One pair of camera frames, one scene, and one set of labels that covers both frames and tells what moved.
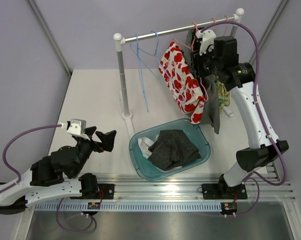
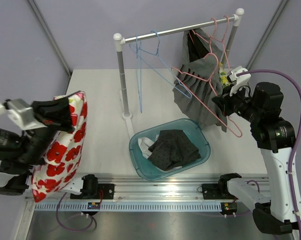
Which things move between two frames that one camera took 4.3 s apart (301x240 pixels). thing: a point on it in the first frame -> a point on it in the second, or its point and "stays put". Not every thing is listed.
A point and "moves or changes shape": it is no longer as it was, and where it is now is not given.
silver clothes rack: x=119 y=41 stays put
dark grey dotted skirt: x=172 y=149 stays put
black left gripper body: x=91 y=141 -> x=54 y=116
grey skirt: x=208 y=85 moves or changes shape
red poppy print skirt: x=182 y=81 moves or changes shape
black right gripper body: x=196 y=59 -> x=225 y=103
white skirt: x=144 y=143 stays put
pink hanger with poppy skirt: x=191 y=47 -> x=213 y=87
